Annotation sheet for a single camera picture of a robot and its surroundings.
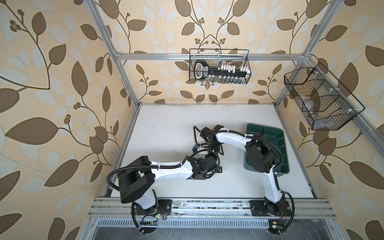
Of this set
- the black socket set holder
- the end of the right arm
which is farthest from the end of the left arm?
the black socket set holder

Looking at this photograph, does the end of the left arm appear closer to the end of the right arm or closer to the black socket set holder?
the end of the right arm

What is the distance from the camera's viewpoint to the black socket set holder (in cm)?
83
